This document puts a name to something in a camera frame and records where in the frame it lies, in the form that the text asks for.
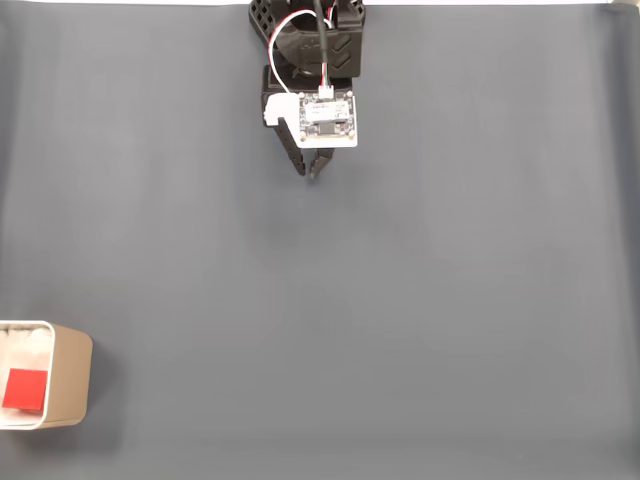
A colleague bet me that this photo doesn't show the red cube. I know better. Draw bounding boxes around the red cube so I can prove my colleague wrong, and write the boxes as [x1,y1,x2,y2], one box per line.
[2,368,50,414]

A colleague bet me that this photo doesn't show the tan box with white rim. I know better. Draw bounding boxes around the tan box with white rim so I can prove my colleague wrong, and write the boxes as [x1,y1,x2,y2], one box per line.
[0,319,95,430]

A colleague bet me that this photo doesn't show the dark grey table mat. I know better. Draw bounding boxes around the dark grey table mat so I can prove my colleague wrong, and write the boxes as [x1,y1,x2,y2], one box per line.
[0,3,640,480]

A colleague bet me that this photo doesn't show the white soft padding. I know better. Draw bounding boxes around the white soft padding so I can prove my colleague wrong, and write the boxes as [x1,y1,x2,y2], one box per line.
[0,324,53,425]

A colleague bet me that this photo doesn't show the camera board on white bracket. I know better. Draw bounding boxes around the camera board on white bracket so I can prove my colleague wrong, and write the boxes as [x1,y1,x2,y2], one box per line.
[263,91,360,150]

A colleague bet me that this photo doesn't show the black camera cable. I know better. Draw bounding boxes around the black camera cable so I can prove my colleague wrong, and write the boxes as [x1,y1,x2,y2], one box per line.
[312,0,332,90]

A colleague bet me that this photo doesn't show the red white black servo wire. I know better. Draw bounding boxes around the red white black servo wire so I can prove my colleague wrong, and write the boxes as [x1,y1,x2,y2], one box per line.
[267,10,327,97]

